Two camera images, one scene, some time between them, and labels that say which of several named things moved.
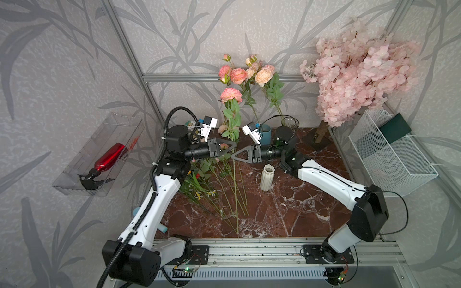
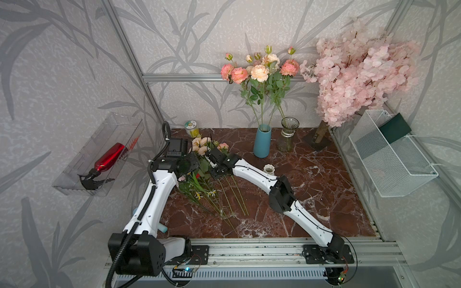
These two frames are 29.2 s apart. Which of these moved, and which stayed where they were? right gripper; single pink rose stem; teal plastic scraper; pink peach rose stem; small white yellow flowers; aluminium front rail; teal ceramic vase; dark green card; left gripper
Moved: left gripper; right gripper; single pink rose stem
Stayed: teal plastic scraper; small white yellow flowers; dark green card; teal ceramic vase; aluminium front rail; pink peach rose stem
